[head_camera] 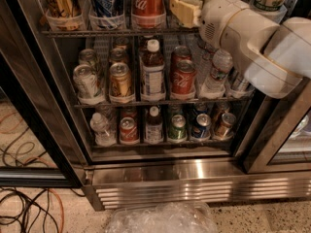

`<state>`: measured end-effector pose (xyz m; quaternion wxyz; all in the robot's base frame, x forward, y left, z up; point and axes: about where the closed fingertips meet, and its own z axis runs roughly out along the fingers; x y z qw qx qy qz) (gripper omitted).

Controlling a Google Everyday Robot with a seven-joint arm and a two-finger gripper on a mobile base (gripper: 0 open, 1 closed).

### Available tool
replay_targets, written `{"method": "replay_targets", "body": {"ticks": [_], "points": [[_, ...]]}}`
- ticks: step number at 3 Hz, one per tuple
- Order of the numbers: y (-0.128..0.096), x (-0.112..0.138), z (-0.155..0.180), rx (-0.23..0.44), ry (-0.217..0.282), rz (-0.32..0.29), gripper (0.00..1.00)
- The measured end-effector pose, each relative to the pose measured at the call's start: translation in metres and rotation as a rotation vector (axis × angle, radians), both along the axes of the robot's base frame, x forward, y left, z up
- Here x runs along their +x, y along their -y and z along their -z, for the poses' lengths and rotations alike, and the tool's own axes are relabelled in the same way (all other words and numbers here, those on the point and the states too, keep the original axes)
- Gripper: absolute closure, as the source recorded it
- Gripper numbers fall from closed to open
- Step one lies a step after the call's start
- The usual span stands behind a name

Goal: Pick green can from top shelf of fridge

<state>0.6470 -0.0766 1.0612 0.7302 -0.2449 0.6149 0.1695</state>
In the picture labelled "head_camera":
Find gold can top shelf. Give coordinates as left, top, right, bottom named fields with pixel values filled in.
left=47, top=0, right=82, bottom=18

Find brown juice bottle shelf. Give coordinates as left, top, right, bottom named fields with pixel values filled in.
left=145, top=106, right=163, bottom=144
left=141, top=39, right=164, bottom=95

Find top wire shelf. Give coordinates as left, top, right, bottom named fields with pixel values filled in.
left=42, top=27, right=198, bottom=38

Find blue can top shelf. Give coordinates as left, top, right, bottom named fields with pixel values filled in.
left=87, top=0, right=125, bottom=18

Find blue can shelf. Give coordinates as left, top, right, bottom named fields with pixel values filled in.
left=190, top=114, right=211, bottom=140
left=87, top=0, right=125, bottom=18

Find wire shelf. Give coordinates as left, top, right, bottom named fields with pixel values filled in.
left=74, top=96, right=252, bottom=109
left=42, top=27, right=198, bottom=38

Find gold can shelf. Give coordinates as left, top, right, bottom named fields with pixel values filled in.
left=47, top=0, right=82, bottom=18
left=109, top=48, right=128, bottom=64
left=109, top=62, right=132, bottom=97

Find red cola can middle rear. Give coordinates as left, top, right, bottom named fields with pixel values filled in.
left=171, top=46, right=191, bottom=65

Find brown can bottom shelf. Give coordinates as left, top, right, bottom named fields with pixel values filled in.
left=214, top=113, right=236, bottom=140

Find left glass fridge door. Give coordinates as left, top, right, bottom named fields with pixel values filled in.
left=0, top=0, right=87, bottom=187

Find stainless steel fridge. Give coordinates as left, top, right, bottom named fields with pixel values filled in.
left=1, top=0, right=310, bottom=211

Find orange floor cable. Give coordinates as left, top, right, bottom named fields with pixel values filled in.
left=48, top=187, right=66, bottom=233

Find red cola can middle front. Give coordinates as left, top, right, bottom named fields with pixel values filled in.
left=172, top=59, right=196, bottom=94

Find green can bottom shelf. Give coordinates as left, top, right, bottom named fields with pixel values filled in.
left=168, top=115, right=187, bottom=141

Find silver can shelf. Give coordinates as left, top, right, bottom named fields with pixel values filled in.
left=73, top=64, right=102, bottom=99
left=79, top=49, right=99, bottom=71

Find silver can middle shelf rear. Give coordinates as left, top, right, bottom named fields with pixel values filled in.
left=79, top=49, right=99, bottom=71

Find silver blue can middle front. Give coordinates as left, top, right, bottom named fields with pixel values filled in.
left=230, top=71, right=250, bottom=91

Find black floor cables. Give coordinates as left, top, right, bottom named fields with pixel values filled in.
left=0, top=187, right=86, bottom=233

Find gold can middle shelf rear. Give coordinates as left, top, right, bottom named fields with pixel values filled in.
left=109, top=48, right=128, bottom=64

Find silver can middle shelf front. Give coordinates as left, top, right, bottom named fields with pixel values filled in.
left=73, top=64, right=102, bottom=99

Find clear plastic bag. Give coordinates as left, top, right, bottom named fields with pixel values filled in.
left=104, top=202, right=219, bottom=233

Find red cola can bottom shelf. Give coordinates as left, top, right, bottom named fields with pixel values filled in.
left=120, top=116, right=139, bottom=144

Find brown juice bottle bottom shelf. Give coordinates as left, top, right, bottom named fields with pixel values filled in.
left=145, top=106, right=163, bottom=144

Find gold can middle shelf front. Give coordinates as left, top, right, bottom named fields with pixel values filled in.
left=109, top=62, right=132, bottom=97

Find brown juice bottle middle shelf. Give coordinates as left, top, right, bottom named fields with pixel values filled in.
left=141, top=39, right=164, bottom=95

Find clear water bottle shelf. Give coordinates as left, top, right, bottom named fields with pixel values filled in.
left=204, top=49, right=233, bottom=91
left=90, top=113, right=116, bottom=147

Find clear water bottle middle shelf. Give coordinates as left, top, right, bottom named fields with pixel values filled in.
left=204, top=49, right=233, bottom=91

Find clear water bottle bottom shelf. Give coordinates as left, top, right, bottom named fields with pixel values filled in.
left=90, top=113, right=116, bottom=147

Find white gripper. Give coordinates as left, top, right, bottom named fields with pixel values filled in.
left=169, top=0, right=279, bottom=66

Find blue can bottom shelf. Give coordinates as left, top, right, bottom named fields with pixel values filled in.
left=190, top=114, right=211, bottom=140

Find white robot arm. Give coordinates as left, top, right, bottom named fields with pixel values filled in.
left=169, top=0, right=311, bottom=98

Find middle wire shelf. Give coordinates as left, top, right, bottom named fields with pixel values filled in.
left=74, top=96, right=252, bottom=109

